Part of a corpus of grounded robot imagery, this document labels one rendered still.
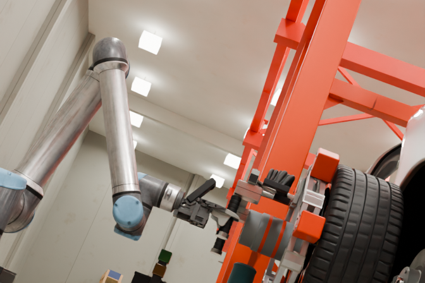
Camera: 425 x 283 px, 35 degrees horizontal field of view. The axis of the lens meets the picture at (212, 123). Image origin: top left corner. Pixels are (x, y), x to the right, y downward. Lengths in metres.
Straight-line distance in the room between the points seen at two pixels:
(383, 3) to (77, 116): 9.07
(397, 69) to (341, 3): 2.86
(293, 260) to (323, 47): 1.34
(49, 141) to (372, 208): 1.08
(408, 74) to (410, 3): 4.83
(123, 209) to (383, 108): 3.54
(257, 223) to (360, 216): 0.39
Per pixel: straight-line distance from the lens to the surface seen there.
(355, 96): 5.32
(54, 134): 2.30
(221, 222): 2.22
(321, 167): 2.30
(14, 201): 2.12
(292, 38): 6.04
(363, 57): 6.10
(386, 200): 2.26
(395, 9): 11.13
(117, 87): 2.20
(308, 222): 2.09
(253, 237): 2.37
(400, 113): 5.37
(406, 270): 2.49
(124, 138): 2.14
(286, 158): 2.97
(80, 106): 2.32
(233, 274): 2.49
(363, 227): 2.16
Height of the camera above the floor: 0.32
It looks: 20 degrees up
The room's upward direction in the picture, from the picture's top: 22 degrees clockwise
